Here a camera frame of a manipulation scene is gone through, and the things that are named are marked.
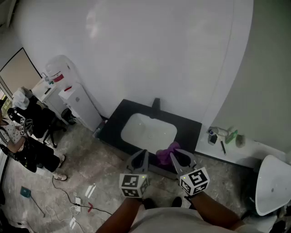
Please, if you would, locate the white cloth on chair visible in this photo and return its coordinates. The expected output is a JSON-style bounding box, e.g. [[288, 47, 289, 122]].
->
[[12, 86, 31, 110]]

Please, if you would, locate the small blue white device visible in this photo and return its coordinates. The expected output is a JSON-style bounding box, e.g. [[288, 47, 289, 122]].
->
[[207, 128, 218, 146]]

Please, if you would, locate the white cabinet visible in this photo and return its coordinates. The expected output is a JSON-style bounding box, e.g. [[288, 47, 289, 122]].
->
[[31, 78, 70, 125]]

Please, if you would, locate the person's left forearm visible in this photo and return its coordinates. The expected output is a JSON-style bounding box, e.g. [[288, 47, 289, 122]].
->
[[95, 197, 144, 233]]

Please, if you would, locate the white cable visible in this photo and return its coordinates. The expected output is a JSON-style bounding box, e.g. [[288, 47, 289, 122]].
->
[[45, 204, 85, 233]]

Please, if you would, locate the black sink faucet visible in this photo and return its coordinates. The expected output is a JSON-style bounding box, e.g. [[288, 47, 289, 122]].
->
[[151, 97, 161, 119]]

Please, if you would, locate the grey round sponge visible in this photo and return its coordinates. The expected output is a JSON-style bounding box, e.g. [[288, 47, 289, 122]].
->
[[235, 134, 246, 148]]

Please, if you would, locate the beige framed board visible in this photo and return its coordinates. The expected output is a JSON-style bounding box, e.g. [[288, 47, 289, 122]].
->
[[0, 47, 43, 92]]

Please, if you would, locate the green bottle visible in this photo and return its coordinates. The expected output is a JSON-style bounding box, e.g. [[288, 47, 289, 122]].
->
[[225, 129, 239, 145]]

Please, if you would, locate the teal dustpan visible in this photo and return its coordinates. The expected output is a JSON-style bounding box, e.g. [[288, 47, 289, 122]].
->
[[20, 185, 46, 218]]

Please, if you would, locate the person's white shirt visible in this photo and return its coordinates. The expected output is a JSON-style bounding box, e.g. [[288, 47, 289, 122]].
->
[[129, 206, 291, 233]]

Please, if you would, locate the person's black shoe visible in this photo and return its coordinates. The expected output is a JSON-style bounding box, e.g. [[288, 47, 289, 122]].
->
[[171, 196, 183, 208], [142, 198, 156, 210]]

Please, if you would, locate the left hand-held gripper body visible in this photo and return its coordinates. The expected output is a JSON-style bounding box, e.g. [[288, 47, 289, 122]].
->
[[119, 157, 150, 199]]

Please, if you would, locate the black sink countertop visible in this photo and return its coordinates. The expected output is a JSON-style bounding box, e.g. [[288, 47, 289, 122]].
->
[[97, 98, 203, 181]]

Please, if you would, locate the black waste bin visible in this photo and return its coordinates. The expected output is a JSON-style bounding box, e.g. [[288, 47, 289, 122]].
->
[[60, 107, 77, 126]]

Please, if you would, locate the black cable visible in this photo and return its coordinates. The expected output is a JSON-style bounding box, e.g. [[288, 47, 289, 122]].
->
[[51, 175, 113, 216]]

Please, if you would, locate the clear water bottle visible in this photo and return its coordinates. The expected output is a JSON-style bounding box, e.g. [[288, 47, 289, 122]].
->
[[45, 54, 74, 84]]

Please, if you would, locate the person's left black shoe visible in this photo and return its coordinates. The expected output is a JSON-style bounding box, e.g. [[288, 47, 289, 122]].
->
[[142, 198, 156, 210]]

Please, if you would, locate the person's right forearm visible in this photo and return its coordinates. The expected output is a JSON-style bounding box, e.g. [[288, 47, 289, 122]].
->
[[190, 190, 242, 231]]

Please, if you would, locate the purple cloth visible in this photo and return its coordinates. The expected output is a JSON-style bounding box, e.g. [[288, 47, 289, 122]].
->
[[155, 141, 182, 167]]

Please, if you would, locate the black office chair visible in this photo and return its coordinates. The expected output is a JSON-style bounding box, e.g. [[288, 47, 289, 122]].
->
[[7, 95, 67, 149]]

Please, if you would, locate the white water dispenser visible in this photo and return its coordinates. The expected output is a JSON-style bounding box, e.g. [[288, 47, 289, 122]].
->
[[58, 82, 103, 133]]

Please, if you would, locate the person's right black shoe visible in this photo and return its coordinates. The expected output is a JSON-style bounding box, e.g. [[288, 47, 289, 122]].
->
[[171, 196, 183, 208]]

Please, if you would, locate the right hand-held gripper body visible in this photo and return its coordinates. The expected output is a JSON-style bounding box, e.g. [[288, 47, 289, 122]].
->
[[177, 159, 210, 197]]

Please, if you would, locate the white sink basin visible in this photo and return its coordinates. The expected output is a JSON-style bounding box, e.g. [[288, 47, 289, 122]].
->
[[120, 112, 178, 153]]

